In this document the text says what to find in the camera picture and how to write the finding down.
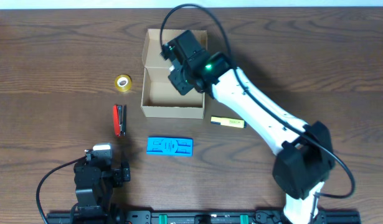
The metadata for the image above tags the blue plastic tray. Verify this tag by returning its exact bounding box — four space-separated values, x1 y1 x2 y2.
146 137 194 157

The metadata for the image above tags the cardboard box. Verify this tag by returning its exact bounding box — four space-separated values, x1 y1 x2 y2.
141 29 205 119

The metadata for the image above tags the red black stapler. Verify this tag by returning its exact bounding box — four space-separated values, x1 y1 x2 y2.
113 105 126 137

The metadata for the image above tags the yellow tape roll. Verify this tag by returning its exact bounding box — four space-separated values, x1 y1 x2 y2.
115 75 132 92

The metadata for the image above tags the yellow highlighter pen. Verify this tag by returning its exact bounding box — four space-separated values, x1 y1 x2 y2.
210 116 247 129

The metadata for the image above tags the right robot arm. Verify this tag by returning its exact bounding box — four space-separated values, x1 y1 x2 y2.
161 30 335 223

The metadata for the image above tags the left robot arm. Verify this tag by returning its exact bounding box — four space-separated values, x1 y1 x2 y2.
74 158 131 223

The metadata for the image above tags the right black cable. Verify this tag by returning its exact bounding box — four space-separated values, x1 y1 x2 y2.
159 3 356 200

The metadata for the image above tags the black cable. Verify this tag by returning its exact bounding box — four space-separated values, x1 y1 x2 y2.
159 3 356 200
35 156 87 224

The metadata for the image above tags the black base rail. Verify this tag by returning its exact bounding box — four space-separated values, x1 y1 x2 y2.
45 210 362 224

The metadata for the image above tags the left black cable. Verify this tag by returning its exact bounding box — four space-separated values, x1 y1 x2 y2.
35 156 87 224

